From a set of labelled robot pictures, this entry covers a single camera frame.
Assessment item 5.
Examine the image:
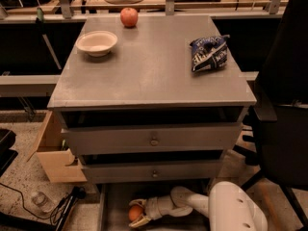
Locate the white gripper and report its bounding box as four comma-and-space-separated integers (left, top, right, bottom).
129, 195, 173, 228

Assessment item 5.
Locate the orange fruit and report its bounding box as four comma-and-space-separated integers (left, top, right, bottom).
128, 205, 143, 221

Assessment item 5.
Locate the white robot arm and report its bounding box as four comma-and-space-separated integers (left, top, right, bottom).
129, 181, 269, 231

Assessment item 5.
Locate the grey bottom drawer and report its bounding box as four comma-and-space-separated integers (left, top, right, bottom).
100, 179, 210, 231

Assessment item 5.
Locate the grey drawer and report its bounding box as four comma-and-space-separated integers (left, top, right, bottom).
100, 179, 210, 231
62, 122, 242, 155
82, 160, 222, 183

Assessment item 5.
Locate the grey middle drawer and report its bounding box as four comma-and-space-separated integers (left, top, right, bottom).
82, 160, 222, 183

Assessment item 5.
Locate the grey top drawer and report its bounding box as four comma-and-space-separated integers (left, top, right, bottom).
62, 122, 242, 155

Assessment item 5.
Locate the grey drawer cabinet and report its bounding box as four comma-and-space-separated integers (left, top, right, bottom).
47, 14, 258, 231

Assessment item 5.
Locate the clear plastic bottle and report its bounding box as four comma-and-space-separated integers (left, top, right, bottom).
31, 192, 54, 214

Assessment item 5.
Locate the cardboard box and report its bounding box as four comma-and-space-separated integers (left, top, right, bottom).
27, 111, 87, 183

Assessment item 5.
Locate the black office chair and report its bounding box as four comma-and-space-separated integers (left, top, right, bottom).
234, 0, 308, 231

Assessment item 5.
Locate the blue chip bag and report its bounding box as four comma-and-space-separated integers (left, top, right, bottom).
190, 35, 230, 73

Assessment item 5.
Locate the white bowl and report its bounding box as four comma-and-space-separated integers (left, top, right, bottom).
75, 31, 117, 57

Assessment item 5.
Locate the red apple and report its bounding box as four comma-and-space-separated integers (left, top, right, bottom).
120, 8, 139, 28

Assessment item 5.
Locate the black cable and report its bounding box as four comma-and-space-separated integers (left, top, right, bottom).
0, 181, 87, 226

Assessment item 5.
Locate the metal workbench frame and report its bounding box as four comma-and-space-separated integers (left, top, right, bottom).
0, 0, 289, 96

